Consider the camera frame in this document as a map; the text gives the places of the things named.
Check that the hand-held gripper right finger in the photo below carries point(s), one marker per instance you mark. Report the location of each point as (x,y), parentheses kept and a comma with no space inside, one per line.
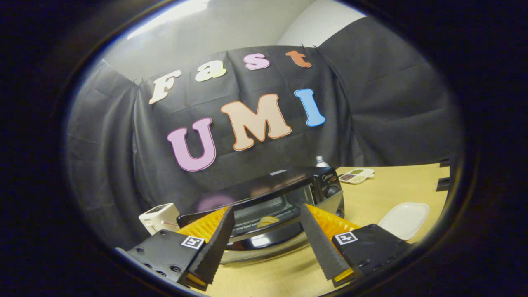
(321,243)

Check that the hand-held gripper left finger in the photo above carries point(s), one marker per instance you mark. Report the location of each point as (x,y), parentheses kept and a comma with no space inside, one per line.
(216,243)

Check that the pale yellow bread piece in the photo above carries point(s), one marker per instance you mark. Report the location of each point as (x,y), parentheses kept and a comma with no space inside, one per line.
(268,222)

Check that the black and silver toaster oven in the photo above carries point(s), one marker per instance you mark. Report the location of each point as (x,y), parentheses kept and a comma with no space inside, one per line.
(288,181)

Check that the white countertop appliance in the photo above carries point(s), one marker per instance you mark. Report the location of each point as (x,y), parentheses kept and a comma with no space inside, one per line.
(161,218)

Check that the white divided condiment tray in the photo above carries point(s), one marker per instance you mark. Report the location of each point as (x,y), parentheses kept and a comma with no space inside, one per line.
(358,178)

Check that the silver bottle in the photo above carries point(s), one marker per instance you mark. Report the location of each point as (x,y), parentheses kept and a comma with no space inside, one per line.
(321,162)

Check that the white rectangular plate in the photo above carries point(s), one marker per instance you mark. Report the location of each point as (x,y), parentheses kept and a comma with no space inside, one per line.
(404,220)

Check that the black bracket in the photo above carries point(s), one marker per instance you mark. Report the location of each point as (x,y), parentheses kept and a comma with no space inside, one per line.
(443,185)
(444,163)

